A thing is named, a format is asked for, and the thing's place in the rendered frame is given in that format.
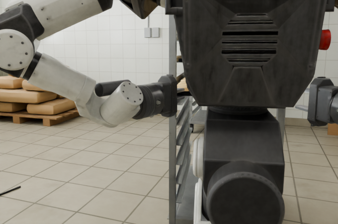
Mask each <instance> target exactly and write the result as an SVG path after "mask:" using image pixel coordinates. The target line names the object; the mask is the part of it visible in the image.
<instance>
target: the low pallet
mask: <svg viewBox="0 0 338 224"><path fill-rule="evenodd" d="M10 116H13V123H16V124H21V123H24V122H27V121H31V120H34V119H37V118H40V119H43V126H52V125H55V124H58V123H61V122H64V121H67V120H69V119H72V118H75V117H78V116H80V115H79V112H78V110H77V108H73V109H70V110H67V111H64V112H61V113H58V114H55V115H41V114H31V113H28V111H27V109H25V110H21V111H17V112H13V113H11V112H0V119H3V118H6V117H10Z"/></svg>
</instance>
